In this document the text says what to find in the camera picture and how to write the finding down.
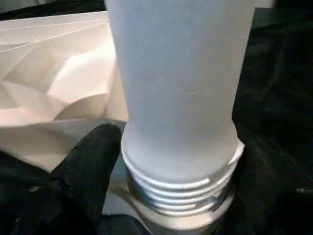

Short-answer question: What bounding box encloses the white plastic table leg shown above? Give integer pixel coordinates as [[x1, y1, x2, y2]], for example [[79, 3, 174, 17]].
[[104, 0, 255, 215]]

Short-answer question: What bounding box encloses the white plastic table top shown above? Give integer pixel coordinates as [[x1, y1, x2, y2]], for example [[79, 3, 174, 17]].
[[0, 11, 237, 235]]

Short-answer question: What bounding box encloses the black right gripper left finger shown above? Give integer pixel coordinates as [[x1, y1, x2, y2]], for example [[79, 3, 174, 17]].
[[14, 123, 123, 235]]

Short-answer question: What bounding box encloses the black mat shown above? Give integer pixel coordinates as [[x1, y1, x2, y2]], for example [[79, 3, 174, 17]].
[[0, 0, 313, 235]]

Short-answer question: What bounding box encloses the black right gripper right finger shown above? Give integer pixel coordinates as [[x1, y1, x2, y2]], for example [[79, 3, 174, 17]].
[[219, 137, 313, 235]]

